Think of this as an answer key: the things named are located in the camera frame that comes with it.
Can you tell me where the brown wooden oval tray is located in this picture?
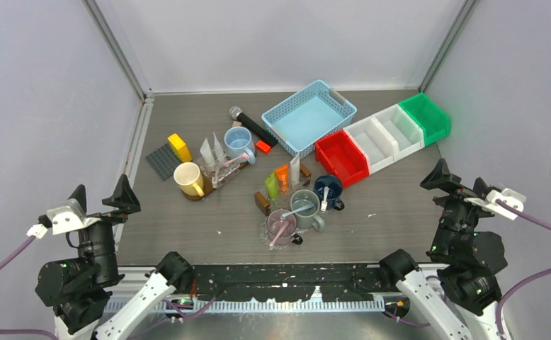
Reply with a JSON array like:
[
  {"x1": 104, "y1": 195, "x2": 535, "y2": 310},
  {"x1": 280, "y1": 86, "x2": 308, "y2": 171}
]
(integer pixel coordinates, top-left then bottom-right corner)
[{"x1": 181, "y1": 163, "x2": 248, "y2": 200}]

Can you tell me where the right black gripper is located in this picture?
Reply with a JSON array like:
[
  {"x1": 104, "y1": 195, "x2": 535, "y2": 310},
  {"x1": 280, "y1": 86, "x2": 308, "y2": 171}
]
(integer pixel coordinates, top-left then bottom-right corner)
[{"x1": 417, "y1": 156, "x2": 494, "y2": 255}]

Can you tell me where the mauve mug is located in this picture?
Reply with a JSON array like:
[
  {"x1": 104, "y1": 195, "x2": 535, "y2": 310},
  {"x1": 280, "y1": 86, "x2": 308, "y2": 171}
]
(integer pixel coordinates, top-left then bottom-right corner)
[{"x1": 266, "y1": 209, "x2": 304, "y2": 247}]

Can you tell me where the teal cap toothpaste tube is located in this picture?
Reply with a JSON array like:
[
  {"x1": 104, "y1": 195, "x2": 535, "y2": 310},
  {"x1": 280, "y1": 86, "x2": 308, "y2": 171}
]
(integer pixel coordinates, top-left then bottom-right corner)
[{"x1": 213, "y1": 132, "x2": 226, "y2": 164}]

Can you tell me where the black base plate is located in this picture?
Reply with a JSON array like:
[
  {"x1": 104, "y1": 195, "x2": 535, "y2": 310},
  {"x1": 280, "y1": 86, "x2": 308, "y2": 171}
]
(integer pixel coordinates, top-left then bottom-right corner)
[{"x1": 175, "y1": 263, "x2": 418, "y2": 302}]

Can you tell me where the white toothbrush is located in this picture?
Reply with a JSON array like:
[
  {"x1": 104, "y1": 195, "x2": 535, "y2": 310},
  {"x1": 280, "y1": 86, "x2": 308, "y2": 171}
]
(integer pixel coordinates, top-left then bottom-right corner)
[{"x1": 320, "y1": 186, "x2": 330, "y2": 212}]

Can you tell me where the orange cap toothpaste tube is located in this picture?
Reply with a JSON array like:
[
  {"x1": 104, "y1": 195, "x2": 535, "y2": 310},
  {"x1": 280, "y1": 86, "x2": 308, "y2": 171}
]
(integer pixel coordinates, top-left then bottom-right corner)
[{"x1": 289, "y1": 154, "x2": 300, "y2": 185}]

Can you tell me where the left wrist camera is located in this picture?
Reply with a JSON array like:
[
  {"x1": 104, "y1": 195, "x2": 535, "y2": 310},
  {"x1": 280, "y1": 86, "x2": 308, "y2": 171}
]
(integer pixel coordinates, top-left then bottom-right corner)
[{"x1": 26, "y1": 198, "x2": 101, "y2": 239}]

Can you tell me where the grey mug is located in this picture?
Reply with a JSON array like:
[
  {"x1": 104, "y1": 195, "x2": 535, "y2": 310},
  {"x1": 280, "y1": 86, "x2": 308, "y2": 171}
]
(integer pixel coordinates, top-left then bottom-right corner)
[{"x1": 290, "y1": 189, "x2": 325, "y2": 232}]

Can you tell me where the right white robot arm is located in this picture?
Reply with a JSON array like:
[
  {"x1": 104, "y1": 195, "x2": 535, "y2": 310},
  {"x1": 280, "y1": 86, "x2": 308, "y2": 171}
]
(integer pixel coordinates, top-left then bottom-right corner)
[{"x1": 379, "y1": 159, "x2": 507, "y2": 339}]

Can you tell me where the pink toothbrush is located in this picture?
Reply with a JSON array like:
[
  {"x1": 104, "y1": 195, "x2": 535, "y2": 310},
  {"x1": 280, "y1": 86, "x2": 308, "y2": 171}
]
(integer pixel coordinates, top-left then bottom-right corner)
[
  {"x1": 222, "y1": 152, "x2": 249, "y2": 168},
  {"x1": 269, "y1": 220, "x2": 289, "y2": 248}
]

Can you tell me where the black microphone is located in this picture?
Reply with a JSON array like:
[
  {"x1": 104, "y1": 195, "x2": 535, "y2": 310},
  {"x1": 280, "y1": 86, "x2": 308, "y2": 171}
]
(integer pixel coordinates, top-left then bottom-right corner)
[{"x1": 229, "y1": 106, "x2": 278, "y2": 147}]

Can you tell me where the green plastic bin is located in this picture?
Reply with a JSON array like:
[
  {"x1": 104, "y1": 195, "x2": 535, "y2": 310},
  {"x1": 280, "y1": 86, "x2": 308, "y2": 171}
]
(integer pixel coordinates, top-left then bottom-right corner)
[{"x1": 399, "y1": 93, "x2": 451, "y2": 146}]

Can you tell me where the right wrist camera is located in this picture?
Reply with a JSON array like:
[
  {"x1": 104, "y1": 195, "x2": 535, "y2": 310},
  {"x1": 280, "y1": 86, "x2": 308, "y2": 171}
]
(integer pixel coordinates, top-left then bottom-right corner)
[{"x1": 464, "y1": 188, "x2": 527, "y2": 220}]

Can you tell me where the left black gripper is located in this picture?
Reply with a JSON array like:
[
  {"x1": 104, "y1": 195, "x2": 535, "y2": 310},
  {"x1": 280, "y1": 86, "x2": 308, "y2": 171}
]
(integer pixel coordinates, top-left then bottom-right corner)
[{"x1": 71, "y1": 172, "x2": 140, "y2": 282}]

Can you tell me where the light blue mug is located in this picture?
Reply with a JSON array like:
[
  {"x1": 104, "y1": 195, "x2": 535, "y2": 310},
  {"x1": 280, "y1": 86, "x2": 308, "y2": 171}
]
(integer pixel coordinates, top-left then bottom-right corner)
[{"x1": 224, "y1": 126, "x2": 256, "y2": 164}]

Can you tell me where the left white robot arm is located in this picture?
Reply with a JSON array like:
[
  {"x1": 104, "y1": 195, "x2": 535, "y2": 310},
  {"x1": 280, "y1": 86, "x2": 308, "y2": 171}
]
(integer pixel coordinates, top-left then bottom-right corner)
[{"x1": 28, "y1": 174, "x2": 193, "y2": 339}]

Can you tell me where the grey building baseplate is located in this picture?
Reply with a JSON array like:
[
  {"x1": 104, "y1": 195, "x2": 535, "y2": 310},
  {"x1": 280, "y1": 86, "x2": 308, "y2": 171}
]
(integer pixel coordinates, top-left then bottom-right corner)
[{"x1": 145, "y1": 143, "x2": 182, "y2": 181}]

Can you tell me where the green toothpaste tube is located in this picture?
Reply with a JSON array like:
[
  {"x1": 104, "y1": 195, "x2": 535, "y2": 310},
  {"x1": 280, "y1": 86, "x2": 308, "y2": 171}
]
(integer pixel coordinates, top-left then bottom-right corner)
[{"x1": 264, "y1": 172, "x2": 279, "y2": 200}]

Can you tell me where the dark blue mug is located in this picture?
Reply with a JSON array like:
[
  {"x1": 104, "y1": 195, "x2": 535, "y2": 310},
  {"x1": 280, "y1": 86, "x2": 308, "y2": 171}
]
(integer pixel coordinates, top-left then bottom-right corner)
[{"x1": 314, "y1": 174, "x2": 345, "y2": 211}]

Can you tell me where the clear acrylic toothbrush holder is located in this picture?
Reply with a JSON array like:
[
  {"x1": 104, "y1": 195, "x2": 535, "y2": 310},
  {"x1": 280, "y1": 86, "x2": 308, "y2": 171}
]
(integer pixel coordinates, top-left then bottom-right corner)
[{"x1": 195, "y1": 155, "x2": 241, "y2": 189}]

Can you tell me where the white plastic bin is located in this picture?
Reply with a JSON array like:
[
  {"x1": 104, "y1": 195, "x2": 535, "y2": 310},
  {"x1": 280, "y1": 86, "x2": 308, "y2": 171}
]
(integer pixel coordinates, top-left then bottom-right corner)
[{"x1": 343, "y1": 104, "x2": 425, "y2": 174}]

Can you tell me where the light blue plastic basket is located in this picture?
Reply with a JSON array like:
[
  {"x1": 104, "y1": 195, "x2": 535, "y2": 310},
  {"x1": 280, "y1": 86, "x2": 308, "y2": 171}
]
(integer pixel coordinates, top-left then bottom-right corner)
[{"x1": 261, "y1": 80, "x2": 358, "y2": 159}]

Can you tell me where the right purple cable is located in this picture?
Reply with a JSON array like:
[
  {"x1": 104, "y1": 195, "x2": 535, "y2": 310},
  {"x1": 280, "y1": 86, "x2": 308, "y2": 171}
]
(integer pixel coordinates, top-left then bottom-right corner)
[{"x1": 383, "y1": 199, "x2": 551, "y2": 340}]

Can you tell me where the yellow mug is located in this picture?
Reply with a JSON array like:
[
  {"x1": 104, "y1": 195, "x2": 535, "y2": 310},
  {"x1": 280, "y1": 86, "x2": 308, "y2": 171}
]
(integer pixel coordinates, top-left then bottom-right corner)
[{"x1": 174, "y1": 162, "x2": 205, "y2": 198}]

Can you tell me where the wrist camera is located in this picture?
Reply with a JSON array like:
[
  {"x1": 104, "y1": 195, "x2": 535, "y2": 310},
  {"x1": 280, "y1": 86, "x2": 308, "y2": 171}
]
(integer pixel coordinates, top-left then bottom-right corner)
[
  {"x1": 26, "y1": 198, "x2": 101, "y2": 239},
  {"x1": 464, "y1": 188, "x2": 527, "y2": 220}
]

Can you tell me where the pink cap toothpaste tube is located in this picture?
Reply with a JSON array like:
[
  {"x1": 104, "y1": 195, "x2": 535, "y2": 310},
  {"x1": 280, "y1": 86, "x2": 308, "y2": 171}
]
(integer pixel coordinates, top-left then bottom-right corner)
[{"x1": 200, "y1": 138, "x2": 216, "y2": 171}]

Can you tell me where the yellow building brick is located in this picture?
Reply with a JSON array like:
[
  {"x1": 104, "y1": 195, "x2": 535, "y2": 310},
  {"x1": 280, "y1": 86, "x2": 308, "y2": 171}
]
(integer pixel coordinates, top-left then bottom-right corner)
[{"x1": 167, "y1": 133, "x2": 193, "y2": 162}]

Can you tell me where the grey toothbrush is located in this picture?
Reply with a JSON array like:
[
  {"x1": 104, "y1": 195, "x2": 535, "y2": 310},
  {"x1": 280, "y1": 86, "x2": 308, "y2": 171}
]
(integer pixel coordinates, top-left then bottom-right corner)
[{"x1": 211, "y1": 164, "x2": 221, "y2": 188}]

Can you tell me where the red orange block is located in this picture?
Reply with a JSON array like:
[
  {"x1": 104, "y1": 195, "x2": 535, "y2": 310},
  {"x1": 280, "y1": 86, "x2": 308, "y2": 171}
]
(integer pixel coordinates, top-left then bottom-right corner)
[{"x1": 255, "y1": 140, "x2": 272, "y2": 155}]

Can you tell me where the red plastic bin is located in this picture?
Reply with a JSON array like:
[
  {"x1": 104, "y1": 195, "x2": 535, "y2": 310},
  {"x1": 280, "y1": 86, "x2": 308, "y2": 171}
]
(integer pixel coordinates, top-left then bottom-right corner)
[{"x1": 314, "y1": 130, "x2": 370, "y2": 188}]

